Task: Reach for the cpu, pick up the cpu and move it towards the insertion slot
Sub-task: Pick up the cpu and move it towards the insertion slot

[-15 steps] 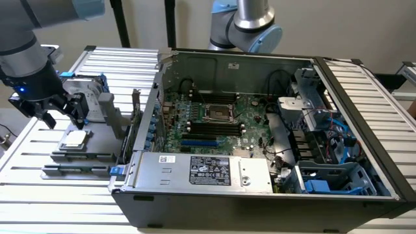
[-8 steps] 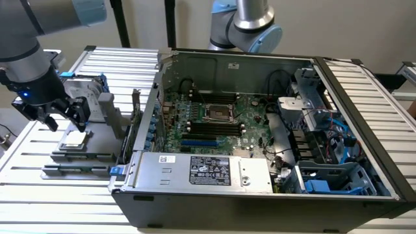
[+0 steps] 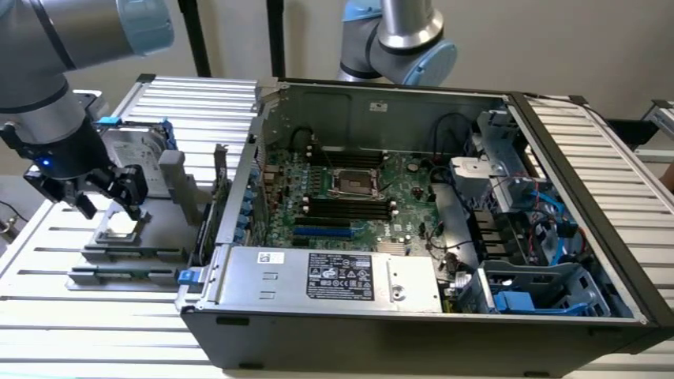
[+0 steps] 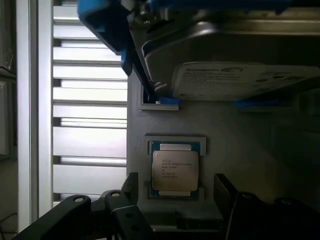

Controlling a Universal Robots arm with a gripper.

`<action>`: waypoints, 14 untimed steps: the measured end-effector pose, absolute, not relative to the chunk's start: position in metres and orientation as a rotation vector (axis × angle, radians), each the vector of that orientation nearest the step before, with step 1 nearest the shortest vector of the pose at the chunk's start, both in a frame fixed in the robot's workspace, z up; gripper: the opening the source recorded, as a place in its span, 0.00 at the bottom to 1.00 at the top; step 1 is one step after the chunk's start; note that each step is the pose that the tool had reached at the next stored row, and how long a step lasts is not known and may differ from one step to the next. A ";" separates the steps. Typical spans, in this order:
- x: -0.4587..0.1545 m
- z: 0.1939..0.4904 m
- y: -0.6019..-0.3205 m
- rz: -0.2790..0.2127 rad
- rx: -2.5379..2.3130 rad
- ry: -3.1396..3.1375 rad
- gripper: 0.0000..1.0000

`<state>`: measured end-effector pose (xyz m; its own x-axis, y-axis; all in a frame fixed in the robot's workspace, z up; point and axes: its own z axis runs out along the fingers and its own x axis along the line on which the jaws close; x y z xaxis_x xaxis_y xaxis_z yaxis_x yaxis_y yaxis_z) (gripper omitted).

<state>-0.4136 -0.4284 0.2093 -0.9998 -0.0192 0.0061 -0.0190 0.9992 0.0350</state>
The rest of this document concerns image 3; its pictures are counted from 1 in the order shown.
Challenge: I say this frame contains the grey-blue disk bay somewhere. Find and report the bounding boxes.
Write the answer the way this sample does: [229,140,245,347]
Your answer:
[469,258,615,318]

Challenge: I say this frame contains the black cable on table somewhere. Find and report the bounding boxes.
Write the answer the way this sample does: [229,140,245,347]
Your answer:
[524,92,636,153]

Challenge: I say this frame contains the blue expansion slot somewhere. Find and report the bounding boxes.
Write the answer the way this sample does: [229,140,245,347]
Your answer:
[292,226,353,241]

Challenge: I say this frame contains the black expansion slot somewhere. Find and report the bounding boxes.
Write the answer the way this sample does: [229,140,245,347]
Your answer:
[292,216,352,228]

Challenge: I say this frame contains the hard disk with blue rails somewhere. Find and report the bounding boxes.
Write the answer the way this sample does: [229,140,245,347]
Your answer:
[96,115,177,199]

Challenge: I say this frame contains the grey parts rack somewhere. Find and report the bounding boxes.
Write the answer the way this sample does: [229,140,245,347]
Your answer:
[64,148,215,294]

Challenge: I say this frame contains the thin cable with ring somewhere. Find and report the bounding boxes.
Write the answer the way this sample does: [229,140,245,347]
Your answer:
[0,200,28,240]

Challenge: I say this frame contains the black fan shroud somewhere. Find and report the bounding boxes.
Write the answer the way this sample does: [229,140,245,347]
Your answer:
[463,208,534,258]

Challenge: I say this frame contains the blue data wire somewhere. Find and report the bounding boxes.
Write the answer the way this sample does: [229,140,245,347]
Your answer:
[528,188,583,266]

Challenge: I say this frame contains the blue case latch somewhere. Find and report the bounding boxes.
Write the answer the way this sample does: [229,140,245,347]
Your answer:
[177,267,205,286]

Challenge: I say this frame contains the black RAM slot bank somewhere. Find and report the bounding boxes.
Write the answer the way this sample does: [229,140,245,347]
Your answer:
[308,148,384,168]
[307,196,396,221]

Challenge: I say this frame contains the grey metal drive cage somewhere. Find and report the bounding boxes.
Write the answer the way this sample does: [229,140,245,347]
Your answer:
[449,109,556,214]

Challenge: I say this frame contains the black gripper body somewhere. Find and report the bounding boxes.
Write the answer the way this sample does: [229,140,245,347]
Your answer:
[17,118,130,205]

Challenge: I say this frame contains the graphics card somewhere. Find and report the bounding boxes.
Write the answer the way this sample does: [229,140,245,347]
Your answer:
[195,142,233,266]

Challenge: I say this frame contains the black stand pole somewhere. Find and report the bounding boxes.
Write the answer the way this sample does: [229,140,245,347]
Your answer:
[181,0,212,78]
[264,0,288,79]

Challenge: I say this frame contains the green RAM stick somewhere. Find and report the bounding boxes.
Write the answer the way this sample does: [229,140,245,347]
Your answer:
[69,265,179,280]

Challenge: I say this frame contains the CPU socket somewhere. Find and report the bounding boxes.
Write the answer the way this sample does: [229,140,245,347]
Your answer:
[324,167,384,199]

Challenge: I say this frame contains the black looped wire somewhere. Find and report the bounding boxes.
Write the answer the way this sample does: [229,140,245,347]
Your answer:
[432,111,476,159]
[291,125,312,156]

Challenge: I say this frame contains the green motherboard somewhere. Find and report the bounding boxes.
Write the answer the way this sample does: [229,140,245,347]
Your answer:
[251,144,452,260]

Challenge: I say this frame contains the silver square CPU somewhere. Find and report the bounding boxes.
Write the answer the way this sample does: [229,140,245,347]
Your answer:
[101,219,140,241]

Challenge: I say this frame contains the silver power supply unit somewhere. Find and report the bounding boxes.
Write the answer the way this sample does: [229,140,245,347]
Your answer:
[201,246,444,315]

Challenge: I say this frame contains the black open PC case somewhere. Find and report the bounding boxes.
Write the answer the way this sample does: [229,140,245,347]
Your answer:
[177,77,674,371]

